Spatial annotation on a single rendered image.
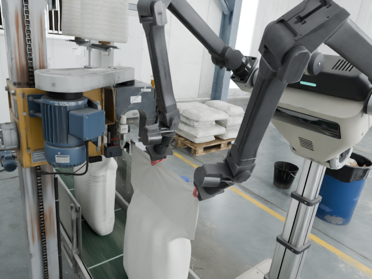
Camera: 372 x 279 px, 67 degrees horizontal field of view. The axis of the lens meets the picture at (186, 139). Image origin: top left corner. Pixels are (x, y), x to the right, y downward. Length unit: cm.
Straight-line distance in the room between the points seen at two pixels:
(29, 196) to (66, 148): 40
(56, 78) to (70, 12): 39
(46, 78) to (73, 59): 309
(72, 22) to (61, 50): 274
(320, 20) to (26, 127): 102
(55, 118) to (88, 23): 33
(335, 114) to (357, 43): 42
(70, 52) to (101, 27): 304
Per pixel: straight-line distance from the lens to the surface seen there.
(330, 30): 57
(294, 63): 55
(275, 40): 57
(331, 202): 316
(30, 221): 147
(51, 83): 99
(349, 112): 104
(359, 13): 943
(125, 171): 221
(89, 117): 98
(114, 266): 171
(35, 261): 160
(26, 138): 123
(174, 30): 638
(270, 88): 61
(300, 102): 110
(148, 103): 138
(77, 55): 409
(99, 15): 104
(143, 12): 96
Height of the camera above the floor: 156
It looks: 19 degrees down
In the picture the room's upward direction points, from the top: 6 degrees clockwise
